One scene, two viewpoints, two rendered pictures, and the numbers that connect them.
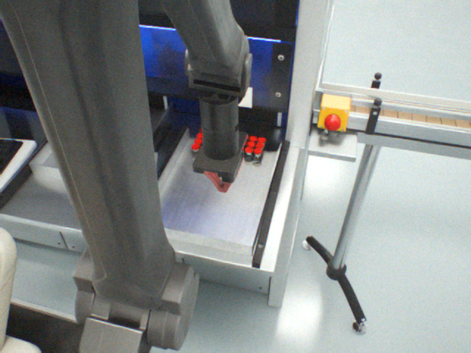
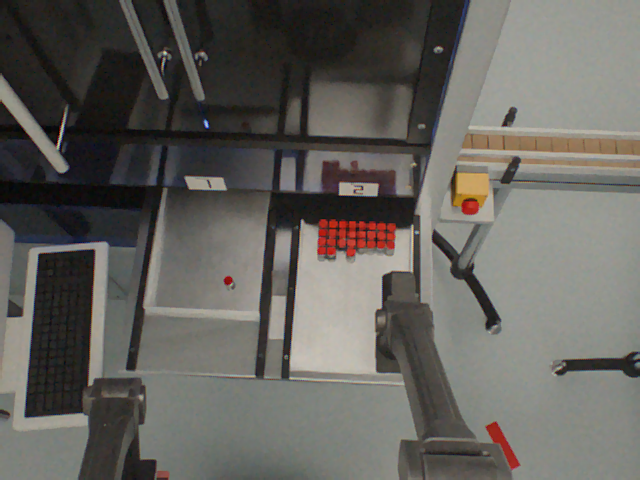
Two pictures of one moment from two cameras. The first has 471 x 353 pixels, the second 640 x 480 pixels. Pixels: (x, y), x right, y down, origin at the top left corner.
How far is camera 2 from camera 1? 0.80 m
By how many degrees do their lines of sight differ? 23
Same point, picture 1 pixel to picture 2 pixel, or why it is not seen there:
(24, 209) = (161, 361)
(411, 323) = (550, 311)
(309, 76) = (444, 174)
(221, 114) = not seen: hidden behind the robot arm
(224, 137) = not seen: hidden behind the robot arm
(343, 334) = (476, 337)
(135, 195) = not seen: outside the picture
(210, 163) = (391, 365)
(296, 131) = (428, 208)
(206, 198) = (347, 310)
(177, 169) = (305, 276)
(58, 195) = (189, 335)
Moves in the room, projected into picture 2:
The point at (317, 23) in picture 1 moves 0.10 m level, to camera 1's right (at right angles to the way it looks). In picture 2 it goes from (456, 143) to (506, 134)
